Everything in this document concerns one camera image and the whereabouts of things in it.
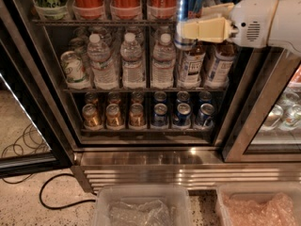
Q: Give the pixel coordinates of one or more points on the iced tea bottle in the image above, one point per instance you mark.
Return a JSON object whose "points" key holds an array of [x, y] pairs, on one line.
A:
{"points": [[220, 60], [190, 67]]}

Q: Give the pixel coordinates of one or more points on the silver can behind right door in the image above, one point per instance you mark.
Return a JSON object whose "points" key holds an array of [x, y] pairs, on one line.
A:
{"points": [[291, 118]]}

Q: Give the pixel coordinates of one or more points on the right iced tea bottle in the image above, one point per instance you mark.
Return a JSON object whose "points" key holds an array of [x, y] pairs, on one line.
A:
{"points": [[220, 60]]}

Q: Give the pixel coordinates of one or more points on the water bottle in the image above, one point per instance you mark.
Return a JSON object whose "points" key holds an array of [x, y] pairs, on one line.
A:
{"points": [[163, 62], [133, 71], [102, 63]]}

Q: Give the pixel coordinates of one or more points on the right fridge glass door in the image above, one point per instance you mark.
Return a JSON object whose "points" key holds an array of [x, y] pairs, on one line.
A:
{"points": [[273, 87]]}

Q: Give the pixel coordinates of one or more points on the left gold can front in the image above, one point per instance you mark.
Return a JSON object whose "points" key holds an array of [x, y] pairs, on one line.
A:
{"points": [[92, 118]]}

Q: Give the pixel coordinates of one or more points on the open fridge glass door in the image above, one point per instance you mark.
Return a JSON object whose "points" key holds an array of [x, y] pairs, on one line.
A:
{"points": [[31, 103]]}

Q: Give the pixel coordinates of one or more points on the middle gold can front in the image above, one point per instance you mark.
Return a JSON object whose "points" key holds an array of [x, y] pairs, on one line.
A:
{"points": [[114, 119]]}

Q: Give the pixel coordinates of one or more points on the pink bubble wrap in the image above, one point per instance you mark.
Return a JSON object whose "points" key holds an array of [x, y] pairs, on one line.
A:
{"points": [[276, 212]]}

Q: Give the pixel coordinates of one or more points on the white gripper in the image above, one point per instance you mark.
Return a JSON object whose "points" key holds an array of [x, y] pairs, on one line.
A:
{"points": [[250, 22]]}

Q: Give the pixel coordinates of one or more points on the gold can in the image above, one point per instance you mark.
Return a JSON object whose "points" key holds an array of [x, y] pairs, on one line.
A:
{"points": [[92, 118], [136, 116], [114, 119]]}

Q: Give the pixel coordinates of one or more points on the coca-cola can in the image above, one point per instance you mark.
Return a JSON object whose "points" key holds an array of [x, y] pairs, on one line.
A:
{"points": [[88, 9], [162, 9], [126, 9]]}

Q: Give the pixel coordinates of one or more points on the middle water bottle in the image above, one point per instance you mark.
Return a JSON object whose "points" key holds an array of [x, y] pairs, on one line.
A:
{"points": [[133, 71]]}

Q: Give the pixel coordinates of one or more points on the right blue can front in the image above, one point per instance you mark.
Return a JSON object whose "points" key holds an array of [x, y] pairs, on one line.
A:
{"points": [[204, 118]]}

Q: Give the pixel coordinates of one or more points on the left coca-cola can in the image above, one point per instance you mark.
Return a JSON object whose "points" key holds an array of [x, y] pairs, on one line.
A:
{"points": [[88, 9]]}

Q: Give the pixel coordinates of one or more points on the right gold can front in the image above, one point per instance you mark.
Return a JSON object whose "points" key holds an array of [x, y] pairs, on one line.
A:
{"points": [[136, 116]]}

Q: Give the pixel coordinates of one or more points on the bin with pink bubble wrap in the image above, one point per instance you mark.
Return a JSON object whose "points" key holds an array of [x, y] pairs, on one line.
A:
{"points": [[259, 192]]}

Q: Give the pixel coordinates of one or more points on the left iced tea bottle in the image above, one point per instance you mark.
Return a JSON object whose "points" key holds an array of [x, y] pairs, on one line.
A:
{"points": [[190, 67]]}

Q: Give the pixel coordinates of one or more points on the left blue can front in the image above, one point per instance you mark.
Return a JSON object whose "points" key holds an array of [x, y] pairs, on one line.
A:
{"points": [[159, 118]]}

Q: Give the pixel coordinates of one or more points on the right coca-cola can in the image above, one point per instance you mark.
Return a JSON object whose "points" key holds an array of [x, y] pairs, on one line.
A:
{"points": [[162, 9]]}

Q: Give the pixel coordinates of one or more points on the steel fridge base grille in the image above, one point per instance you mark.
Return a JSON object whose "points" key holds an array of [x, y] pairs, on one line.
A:
{"points": [[193, 169]]}

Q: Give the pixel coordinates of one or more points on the middle blue can front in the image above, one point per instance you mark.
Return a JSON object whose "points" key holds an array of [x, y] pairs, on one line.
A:
{"points": [[181, 116]]}

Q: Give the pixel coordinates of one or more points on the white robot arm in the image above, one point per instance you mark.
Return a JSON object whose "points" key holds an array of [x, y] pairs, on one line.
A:
{"points": [[285, 30]]}

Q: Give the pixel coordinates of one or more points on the middle coca-cola can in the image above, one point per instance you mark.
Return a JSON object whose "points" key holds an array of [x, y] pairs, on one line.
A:
{"points": [[126, 9]]}

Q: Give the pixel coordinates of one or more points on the clear plastic bin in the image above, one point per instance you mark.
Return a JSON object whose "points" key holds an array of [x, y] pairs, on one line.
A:
{"points": [[176, 199]]}

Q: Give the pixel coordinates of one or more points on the right water bottle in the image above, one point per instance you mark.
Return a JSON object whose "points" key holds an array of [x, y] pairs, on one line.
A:
{"points": [[163, 62]]}

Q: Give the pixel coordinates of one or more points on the blue silver redbull can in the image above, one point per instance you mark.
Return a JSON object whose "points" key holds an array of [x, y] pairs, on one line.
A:
{"points": [[186, 9]]}

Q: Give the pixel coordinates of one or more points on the clear bubble wrap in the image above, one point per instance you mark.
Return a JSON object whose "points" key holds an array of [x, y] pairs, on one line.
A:
{"points": [[153, 213]]}

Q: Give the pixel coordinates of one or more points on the left water bottle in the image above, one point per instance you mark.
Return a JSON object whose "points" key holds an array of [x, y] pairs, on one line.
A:
{"points": [[102, 63]]}

